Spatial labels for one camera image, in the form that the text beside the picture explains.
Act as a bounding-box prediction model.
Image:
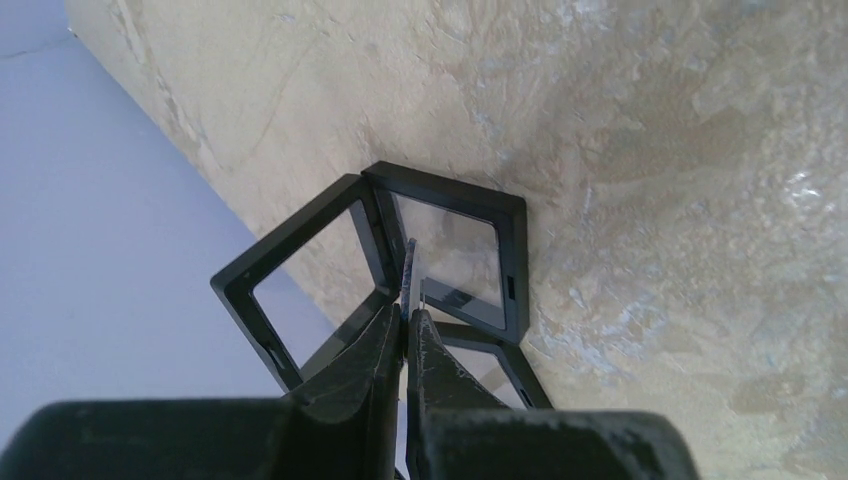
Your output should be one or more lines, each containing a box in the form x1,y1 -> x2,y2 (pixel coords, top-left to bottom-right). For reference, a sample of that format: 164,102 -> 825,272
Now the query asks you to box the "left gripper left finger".
1,305 -> 403,479

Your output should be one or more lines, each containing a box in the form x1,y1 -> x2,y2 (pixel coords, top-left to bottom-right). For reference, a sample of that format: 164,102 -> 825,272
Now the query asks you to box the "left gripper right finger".
407,310 -> 699,479

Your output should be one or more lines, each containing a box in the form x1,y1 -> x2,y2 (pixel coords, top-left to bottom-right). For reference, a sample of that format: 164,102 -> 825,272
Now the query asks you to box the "blue round brooch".
400,238 -> 420,321

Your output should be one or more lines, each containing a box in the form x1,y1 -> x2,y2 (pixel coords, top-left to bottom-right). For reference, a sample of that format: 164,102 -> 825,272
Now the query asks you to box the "black display frame near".
435,322 -> 554,409

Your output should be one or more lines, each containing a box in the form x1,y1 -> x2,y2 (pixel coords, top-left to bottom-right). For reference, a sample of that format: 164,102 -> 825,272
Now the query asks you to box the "black display frame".
210,161 -> 530,391
435,322 -> 554,409

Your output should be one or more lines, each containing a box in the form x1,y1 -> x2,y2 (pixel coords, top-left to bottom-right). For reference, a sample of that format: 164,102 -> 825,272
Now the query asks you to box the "black display frame far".
210,161 -> 530,391

